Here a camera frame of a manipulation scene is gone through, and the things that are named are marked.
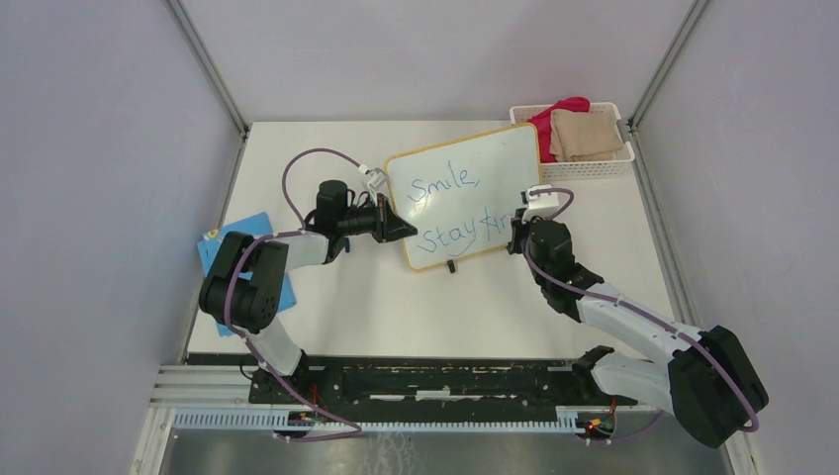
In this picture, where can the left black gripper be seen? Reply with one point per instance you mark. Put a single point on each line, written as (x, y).
(388, 226)

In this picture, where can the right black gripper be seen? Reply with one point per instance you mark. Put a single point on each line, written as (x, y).
(519, 227)

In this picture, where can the yellow framed whiteboard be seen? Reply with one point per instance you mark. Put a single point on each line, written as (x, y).
(461, 195)

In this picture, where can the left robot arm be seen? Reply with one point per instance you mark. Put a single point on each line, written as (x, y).
(243, 286)

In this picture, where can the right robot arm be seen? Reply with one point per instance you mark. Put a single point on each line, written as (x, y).
(703, 378)

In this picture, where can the beige cloth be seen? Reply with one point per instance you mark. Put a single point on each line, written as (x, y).
(583, 137)

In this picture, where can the red cloth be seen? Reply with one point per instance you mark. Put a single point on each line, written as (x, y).
(547, 128)

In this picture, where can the white plastic basket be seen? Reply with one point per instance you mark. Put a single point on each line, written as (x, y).
(621, 160)

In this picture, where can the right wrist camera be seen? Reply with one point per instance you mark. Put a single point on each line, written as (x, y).
(541, 201)

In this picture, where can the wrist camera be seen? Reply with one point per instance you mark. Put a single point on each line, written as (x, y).
(541, 201)
(373, 180)

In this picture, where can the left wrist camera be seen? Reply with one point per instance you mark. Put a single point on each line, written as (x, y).
(373, 180)

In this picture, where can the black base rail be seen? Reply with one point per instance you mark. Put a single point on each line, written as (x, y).
(367, 389)

